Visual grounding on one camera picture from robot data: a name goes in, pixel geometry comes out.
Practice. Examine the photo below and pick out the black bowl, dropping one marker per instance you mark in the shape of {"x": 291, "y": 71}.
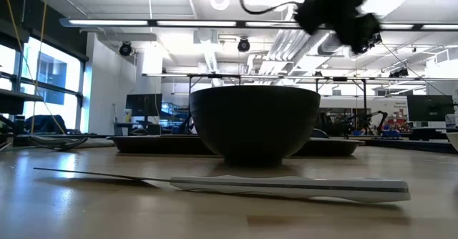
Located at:
{"x": 254, "y": 124}

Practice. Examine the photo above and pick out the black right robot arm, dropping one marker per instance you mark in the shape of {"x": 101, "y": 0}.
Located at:
{"x": 322, "y": 3}

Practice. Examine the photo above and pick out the black background robot arm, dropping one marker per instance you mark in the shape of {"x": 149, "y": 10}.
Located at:
{"x": 383, "y": 117}

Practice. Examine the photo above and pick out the brown plastic tray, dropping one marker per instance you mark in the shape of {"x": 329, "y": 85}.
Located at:
{"x": 157, "y": 145}

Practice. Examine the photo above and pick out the silver ceiling ducts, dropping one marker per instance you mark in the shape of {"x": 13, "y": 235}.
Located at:
{"x": 286, "y": 46}

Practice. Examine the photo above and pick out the black computer monitor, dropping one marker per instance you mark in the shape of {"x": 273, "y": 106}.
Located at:
{"x": 429, "y": 108}
{"x": 143, "y": 104}

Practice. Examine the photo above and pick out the blue storage crate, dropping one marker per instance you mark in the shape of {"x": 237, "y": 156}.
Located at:
{"x": 390, "y": 134}

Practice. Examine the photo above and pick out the yellow label container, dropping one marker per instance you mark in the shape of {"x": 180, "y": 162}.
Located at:
{"x": 127, "y": 115}

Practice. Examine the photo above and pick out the long ceiling light strip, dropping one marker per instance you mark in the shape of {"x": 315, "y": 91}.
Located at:
{"x": 107, "y": 22}

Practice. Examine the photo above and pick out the large bright window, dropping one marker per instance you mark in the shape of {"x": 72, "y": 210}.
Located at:
{"x": 53, "y": 71}

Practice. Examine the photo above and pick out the black office chair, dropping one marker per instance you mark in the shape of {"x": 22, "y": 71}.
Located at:
{"x": 44, "y": 124}

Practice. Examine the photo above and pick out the black ceiling camera cluster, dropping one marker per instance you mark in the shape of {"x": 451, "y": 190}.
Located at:
{"x": 376, "y": 38}

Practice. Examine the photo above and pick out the black round ceiling camera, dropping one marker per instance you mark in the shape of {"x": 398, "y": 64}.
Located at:
{"x": 125, "y": 49}
{"x": 243, "y": 46}

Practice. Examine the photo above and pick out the black table edge rail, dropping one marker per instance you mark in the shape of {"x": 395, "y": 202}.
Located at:
{"x": 411, "y": 146}

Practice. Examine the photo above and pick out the dark wall shelf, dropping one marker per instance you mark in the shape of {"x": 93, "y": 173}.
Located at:
{"x": 14, "y": 101}

